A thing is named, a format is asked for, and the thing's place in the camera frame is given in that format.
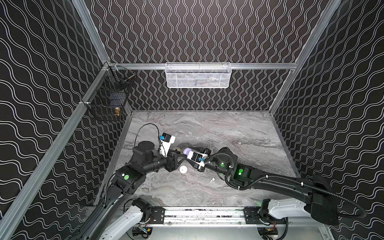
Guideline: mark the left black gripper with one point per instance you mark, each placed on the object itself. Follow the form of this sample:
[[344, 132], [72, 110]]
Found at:
[[173, 162]]

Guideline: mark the purple round charging case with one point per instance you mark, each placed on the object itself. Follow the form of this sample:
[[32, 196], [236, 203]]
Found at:
[[186, 151]]

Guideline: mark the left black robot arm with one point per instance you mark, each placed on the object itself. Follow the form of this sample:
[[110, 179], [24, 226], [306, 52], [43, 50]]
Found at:
[[125, 182]]

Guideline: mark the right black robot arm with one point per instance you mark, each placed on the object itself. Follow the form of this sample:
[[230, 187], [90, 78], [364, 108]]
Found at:
[[305, 198]]

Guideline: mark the white round charging case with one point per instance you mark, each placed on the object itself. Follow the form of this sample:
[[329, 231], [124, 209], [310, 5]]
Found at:
[[183, 169]]

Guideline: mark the brass knob in basket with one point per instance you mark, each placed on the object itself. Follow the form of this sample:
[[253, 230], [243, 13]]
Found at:
[[117, 111]]

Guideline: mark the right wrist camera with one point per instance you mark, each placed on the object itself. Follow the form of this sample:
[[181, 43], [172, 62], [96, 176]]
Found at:
[[196, 159]]

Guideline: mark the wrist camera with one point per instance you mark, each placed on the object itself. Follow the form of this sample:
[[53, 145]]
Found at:
[[196, 159], [166, 140]]

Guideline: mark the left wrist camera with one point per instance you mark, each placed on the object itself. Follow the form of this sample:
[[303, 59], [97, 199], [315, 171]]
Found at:
[[166, 140]]

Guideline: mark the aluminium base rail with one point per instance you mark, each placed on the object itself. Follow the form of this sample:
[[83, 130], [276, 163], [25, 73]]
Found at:
[[205, 216]]

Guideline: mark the white wire mesh basket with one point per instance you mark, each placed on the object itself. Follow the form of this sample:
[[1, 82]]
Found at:
[[195, 75]]

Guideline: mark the black wire basket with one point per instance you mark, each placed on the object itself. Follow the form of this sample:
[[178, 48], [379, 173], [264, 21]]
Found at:
[[113, 88]]

